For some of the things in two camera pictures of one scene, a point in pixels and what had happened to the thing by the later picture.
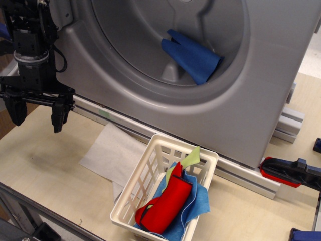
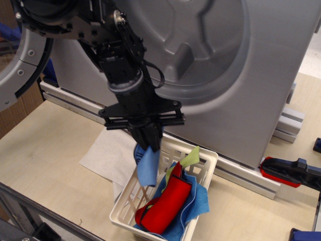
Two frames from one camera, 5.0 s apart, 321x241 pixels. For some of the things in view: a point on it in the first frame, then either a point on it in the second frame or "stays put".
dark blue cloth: (199, 64) → (148, 162)
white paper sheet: (114, 155) stays put
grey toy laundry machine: (116, 59) stays put
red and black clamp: (294, 173) stays put
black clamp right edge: (317, 146) stays put
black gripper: (36, 82) → (138, 108)
